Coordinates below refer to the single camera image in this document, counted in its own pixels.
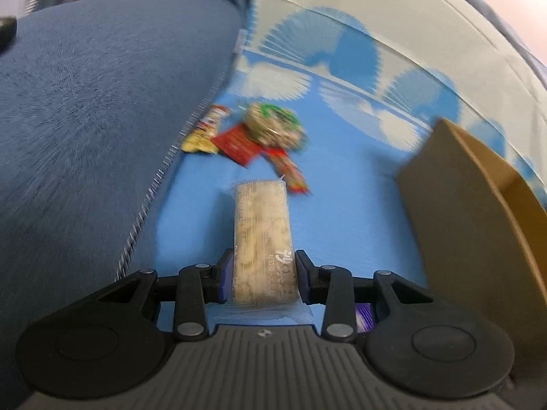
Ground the round peanut brittle packet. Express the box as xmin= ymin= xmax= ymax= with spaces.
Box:
xmin=243 ymin=102 xmax=307 ymax=150

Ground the clear rice cracker bar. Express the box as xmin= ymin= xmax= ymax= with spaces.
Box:
xmin=213 ymin=179 xmax=313 ymax=325

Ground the yellow cartoon snack stick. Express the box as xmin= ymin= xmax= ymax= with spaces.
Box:
xmin=181 ymin=105 xmax=232 ymax=154

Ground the purple Alpenliebe candy bar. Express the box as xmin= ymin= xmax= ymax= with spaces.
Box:
xmin=355 ymin=304 xmax=375 ymax=333

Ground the blue fan pattern cloth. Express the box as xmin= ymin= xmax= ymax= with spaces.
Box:
xmin=156 ymin=0 xmax=547 ymax=334

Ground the red nut snack packet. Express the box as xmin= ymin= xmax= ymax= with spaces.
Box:
xmin=263 ymin=148 xmax=310 ymax=193

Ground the brown cardboard box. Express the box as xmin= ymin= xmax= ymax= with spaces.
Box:
xmin=397 ymin=120 xmax=546 ymax=393

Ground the blue denim cushion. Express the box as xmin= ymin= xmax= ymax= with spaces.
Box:
xmin=1 ymin=0 xmax=242 ymax=409

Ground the flat red sachet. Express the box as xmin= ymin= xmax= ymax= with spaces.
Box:
xmin=211 ymin=124 xmax=262 ymax=167

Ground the metal chain strap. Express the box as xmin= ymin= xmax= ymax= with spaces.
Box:
xmin=114 ymin=42 xmax=240 ymax=279

